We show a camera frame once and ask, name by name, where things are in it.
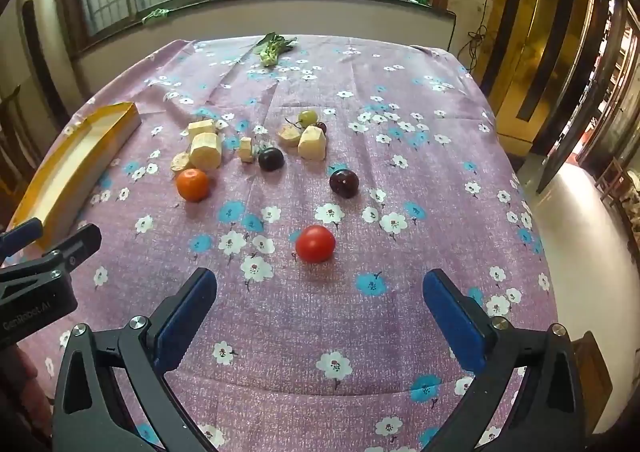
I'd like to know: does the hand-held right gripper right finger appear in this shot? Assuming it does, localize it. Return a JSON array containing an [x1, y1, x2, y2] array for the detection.
[[422, 268, 588, 452]]

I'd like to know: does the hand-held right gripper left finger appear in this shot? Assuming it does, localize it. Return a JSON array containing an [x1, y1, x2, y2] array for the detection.
[[52, 268, 218, 452]]

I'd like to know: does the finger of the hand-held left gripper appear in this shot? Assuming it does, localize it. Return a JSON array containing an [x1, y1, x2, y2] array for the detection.
[[0, 223, 102, 283], [0, 222, 44, 253]]

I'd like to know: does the yellow cardboard tray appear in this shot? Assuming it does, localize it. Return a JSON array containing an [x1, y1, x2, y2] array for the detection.
[[9, 102, 141, 250]]

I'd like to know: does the orange tomato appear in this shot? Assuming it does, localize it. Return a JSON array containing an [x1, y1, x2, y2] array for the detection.
[[176, 168, 210, 203]]

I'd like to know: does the red tomato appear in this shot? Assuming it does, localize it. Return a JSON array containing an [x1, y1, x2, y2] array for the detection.
[[295, 225, 336, 263]]

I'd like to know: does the dark purple plum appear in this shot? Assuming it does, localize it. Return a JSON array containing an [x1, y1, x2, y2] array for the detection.
[[329, 169, 360, 199], [258, 148, 285, 173]]

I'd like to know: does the person's left forearm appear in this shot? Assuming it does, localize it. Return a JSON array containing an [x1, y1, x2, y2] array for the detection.
[[0, 339, 51, 452]]

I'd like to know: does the flat peeled sugarcane chunk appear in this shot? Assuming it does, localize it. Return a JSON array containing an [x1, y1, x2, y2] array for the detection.
[[187, 119, 219, 139]]

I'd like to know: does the white standing air conditioner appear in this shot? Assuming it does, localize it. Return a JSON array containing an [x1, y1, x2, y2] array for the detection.
[[20, 0, 76, 97]]

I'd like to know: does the wooden furniture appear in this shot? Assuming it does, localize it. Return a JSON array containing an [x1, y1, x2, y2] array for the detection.
[[595, 157, 640, 233]]

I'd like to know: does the purple floral tablecloth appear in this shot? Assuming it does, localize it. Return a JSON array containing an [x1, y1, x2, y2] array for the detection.
[[0, 34, 553, 452]]

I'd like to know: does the green bok choy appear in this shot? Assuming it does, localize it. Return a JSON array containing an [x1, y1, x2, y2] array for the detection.
[[252, 32, 298, 67]]

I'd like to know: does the golden door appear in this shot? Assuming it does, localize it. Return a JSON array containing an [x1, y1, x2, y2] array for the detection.
[[480, 0, 601, 157]]

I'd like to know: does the hanging wall cable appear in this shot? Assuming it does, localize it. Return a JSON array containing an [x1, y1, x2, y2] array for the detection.
[[447, 0, 488, 72]]

